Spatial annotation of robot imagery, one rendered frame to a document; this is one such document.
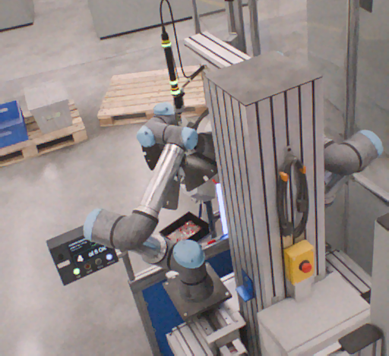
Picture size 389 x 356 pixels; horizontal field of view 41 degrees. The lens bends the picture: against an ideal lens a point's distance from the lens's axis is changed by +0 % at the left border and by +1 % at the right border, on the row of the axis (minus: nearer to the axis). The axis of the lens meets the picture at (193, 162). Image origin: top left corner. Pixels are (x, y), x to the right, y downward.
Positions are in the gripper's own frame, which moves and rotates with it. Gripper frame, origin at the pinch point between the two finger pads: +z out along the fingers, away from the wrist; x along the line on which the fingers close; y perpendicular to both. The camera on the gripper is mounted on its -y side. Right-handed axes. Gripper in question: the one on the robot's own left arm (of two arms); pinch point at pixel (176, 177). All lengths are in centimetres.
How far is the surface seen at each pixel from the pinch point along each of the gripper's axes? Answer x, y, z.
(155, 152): 16, -77, 35
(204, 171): 25.0, -29.3, 25.9
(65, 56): 64, -569, 143
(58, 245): -54, -12, 17
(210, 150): 39, -50, 30
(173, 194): 12, -47, 45
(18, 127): -42, -331, 111
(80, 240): -45, -11, 19
